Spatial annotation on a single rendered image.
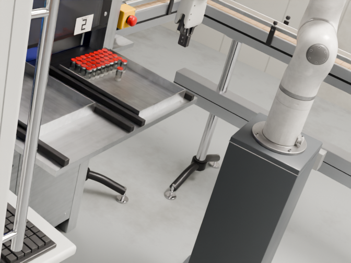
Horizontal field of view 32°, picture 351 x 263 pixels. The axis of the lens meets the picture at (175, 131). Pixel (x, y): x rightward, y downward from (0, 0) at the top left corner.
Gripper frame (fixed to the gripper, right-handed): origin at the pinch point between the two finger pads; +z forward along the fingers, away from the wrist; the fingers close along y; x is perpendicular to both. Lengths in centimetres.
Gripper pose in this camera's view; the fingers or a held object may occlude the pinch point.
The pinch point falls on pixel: (184, 39)
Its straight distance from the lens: 197.9
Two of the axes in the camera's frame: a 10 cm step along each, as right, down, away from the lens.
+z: -2.4, 8.3, 5.0
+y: -5.5, 3.1, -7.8
